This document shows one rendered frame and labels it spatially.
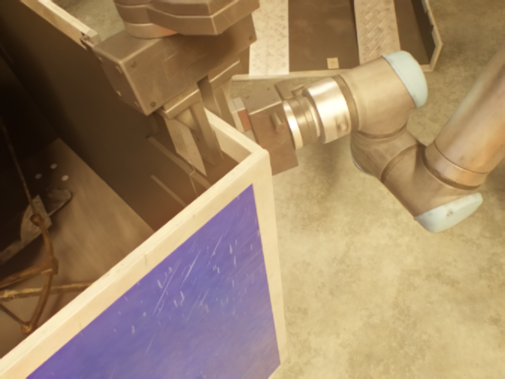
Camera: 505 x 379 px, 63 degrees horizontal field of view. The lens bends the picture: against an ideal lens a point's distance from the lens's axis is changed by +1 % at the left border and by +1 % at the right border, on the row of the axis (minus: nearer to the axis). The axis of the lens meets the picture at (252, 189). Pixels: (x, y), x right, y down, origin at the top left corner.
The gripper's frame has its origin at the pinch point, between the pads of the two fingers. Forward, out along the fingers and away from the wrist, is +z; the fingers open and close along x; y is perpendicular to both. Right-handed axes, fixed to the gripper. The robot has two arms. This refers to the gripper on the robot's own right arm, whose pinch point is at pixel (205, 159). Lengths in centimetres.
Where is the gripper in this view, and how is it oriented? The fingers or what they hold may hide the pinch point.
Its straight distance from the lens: 61.9
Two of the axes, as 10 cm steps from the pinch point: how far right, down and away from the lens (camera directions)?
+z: -9.3, 3.6, 0.1
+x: 2.6, 6.4, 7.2
